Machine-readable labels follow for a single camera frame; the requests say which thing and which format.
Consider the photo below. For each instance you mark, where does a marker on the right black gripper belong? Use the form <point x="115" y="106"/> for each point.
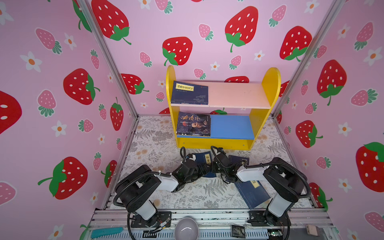
<point x="212" y="166"/>

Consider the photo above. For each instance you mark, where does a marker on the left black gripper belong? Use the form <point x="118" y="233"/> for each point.
<point x="202" y="171"/>

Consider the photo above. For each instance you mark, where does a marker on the dark portrait cover book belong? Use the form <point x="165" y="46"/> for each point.
<point x="190" y="124"/>

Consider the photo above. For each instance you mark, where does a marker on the navy book yellow label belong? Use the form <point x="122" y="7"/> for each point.
<point x="190" y="94"/>

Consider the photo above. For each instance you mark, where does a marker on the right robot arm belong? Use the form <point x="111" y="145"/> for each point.
<point x="289" y="183"/>

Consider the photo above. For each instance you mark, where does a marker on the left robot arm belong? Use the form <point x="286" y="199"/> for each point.
<point x="134" y="191"/>

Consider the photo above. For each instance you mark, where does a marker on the yellow pink blue bookshelf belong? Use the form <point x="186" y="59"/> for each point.
<point x="231" y="132"/>

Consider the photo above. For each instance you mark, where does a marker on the grey round bowl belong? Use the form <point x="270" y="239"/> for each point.
<point x="186" y="229"/>

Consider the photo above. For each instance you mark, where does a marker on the small black circuit board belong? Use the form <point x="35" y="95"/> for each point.
<point x="238" y="231"/>

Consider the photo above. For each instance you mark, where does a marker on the green circuit board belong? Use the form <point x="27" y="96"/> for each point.
<point x="275" y="234"/>

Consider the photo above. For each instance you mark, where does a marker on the small beige box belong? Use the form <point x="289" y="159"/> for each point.
<point x="313" y="230"/>

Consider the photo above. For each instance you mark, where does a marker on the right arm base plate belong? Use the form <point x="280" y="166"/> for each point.
<point x="258" y="218"/>

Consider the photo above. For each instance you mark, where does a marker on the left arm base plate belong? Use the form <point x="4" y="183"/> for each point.
<point x="161" y="218"/>

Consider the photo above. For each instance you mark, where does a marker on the teal handled tool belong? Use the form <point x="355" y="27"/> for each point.
<point x="106" y="232"/>

